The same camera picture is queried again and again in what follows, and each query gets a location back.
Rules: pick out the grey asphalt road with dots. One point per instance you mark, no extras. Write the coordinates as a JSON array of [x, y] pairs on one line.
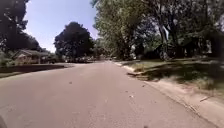
[[90, 96]]

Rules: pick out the large dark round tree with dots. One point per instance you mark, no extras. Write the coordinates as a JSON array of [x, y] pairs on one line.
[[74, 40]]

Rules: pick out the row of tall green trees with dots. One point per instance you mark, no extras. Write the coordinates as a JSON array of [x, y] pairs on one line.
[[156, 26]]

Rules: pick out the grass verge with dry patches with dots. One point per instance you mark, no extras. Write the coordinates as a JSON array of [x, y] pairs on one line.
[[186, 71]]

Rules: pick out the pale concrete kerb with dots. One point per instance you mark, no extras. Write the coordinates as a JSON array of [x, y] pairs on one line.
[[186, 96]]

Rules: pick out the low house with brown roof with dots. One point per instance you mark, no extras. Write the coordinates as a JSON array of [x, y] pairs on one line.
[[29, 56]]

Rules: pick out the grass lawn strip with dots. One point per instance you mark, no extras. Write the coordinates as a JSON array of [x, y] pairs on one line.
[[23, 69]]

